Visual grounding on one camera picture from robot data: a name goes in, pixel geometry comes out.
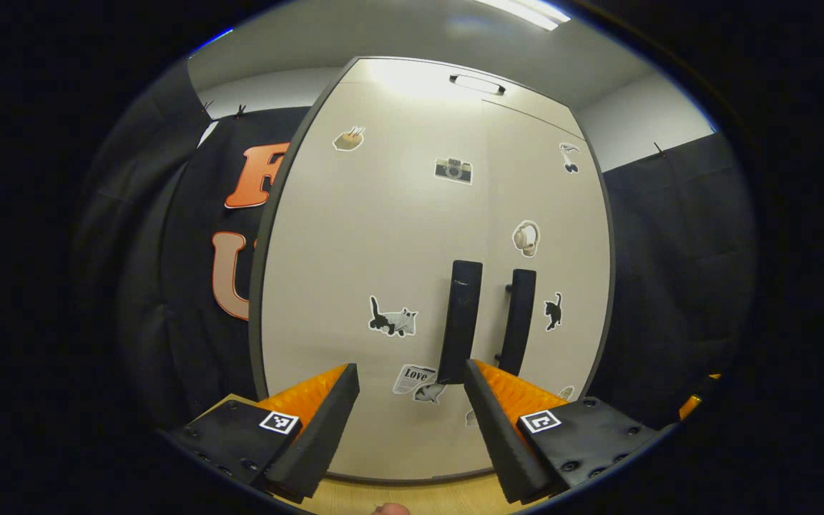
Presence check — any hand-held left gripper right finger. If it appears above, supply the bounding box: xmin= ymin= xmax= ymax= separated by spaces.
xmin=463 ymin=358 xmax=659 ymax=505

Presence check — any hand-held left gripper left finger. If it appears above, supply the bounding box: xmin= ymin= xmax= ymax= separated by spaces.
xmin=169 ymin=363 xmax=361 ymax=503

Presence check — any white cabinet door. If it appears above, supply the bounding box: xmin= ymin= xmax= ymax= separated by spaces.
xmin=480 ymin=100 xmax=612 ymax=476
xmin=262 ymin=79 xmax=491 ymax=481

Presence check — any white shoe cabinet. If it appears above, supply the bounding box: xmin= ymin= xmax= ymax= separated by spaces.
xmin=249 ymin=56 xmax=613 ymax=487

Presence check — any black door handle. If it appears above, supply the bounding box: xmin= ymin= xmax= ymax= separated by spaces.
xmin=496 ymin=269 xmax=537 ymax=376
xmin=437 ymin=260 xmax=484 ymax=385

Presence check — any silver drawer handle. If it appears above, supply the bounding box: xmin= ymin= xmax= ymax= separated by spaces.
xmin=449 ymin=74 xmax=507 ymax=96

